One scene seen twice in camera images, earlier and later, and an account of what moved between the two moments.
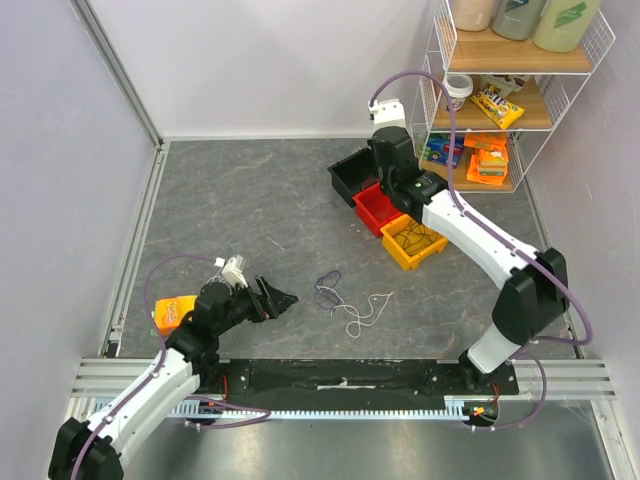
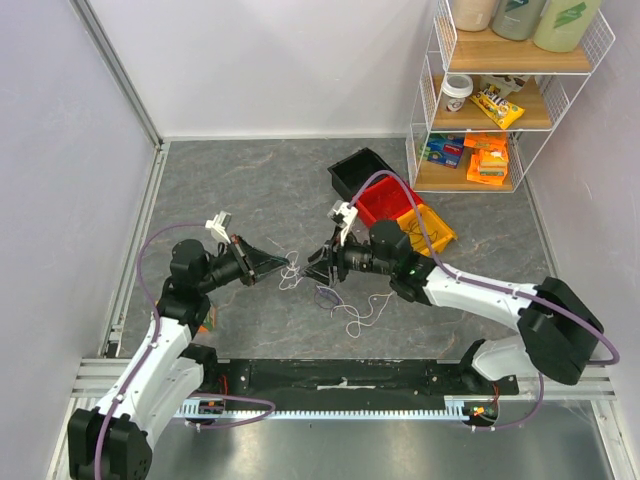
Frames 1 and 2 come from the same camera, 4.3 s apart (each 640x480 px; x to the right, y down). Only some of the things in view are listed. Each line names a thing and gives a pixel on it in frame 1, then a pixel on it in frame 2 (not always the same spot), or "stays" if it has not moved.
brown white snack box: (507, 83) stays
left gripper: (269, 304) to (253, 262)
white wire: (349, 306) stays
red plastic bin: (374, 208) stays
